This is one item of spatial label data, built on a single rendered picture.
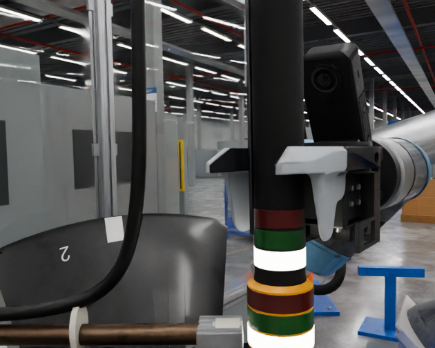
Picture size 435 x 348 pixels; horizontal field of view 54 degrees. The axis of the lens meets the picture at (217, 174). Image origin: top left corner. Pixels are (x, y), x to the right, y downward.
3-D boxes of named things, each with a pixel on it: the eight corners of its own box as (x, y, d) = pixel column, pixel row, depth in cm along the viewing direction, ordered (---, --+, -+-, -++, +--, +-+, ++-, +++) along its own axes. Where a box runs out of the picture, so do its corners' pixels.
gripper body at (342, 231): (360, 256, 30) (402, 230, 40) (360, 132, 29) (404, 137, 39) (265, 243, 34) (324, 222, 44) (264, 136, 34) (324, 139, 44)
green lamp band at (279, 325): (248, 335, 26) (248, 316, 26) (246, 309, 30) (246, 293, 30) (320, 335, 26) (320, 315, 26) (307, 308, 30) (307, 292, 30)
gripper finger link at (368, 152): (371, 171, 25) (386, 166, 33) (372, 146, 25) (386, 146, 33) (295, 170, 28) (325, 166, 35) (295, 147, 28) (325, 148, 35)
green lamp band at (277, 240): (255, 250, 26) (255, 231, 26) (252, 239, 30) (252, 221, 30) (310, 250, 26) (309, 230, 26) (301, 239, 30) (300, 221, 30)
